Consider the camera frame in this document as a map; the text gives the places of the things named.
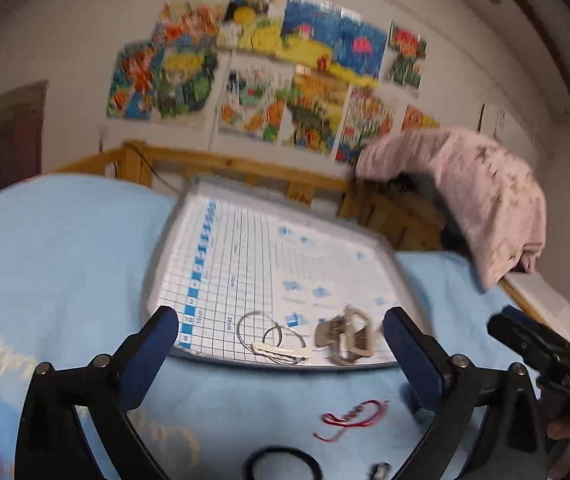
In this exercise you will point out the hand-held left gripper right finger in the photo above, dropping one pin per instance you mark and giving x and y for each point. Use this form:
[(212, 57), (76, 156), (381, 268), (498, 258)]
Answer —
[(410, 355)]

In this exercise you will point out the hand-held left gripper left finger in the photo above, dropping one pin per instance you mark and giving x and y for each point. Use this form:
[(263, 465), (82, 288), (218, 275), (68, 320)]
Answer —
[(150, 355)]

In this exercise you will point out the grey tray with grid paper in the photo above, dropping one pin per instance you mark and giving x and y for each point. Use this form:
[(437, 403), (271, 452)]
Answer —
[(245, 260)]

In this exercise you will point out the person's right hand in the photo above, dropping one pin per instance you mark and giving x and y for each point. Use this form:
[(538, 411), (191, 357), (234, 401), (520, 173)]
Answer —
[(565, 430)]

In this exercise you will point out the white mattress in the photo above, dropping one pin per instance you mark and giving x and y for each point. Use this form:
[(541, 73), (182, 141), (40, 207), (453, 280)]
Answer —
[(540, 300)]

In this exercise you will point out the beige hair clip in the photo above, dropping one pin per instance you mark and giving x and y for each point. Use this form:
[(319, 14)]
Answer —
[(350, 335)]

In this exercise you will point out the light blue printed bed sheet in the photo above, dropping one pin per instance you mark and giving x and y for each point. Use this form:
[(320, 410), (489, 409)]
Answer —
[(65, 260)]

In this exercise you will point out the pink floral blanket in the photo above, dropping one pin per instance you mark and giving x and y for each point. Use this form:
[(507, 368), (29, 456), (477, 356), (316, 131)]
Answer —
[(485, 185)]

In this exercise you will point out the brown cabinet door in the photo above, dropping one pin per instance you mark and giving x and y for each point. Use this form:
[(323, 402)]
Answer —
[(10, 140)]

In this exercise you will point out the wooden frame of neighbouring bed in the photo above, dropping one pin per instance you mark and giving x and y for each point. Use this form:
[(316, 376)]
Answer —
[(395, 215)]

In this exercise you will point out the group of colourful wall drawings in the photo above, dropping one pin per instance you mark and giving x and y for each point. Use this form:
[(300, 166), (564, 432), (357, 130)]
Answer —
[(315, 35)]

